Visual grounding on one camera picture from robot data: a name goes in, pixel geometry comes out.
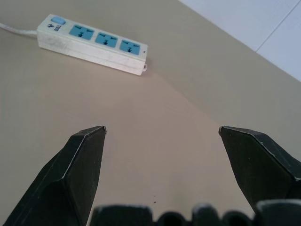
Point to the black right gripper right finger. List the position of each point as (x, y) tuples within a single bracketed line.
[(256, 164)]

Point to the white power strip blue sockets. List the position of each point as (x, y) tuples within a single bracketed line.
[(91, 44)]

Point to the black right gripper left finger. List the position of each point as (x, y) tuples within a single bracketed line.
[(70, 174)]

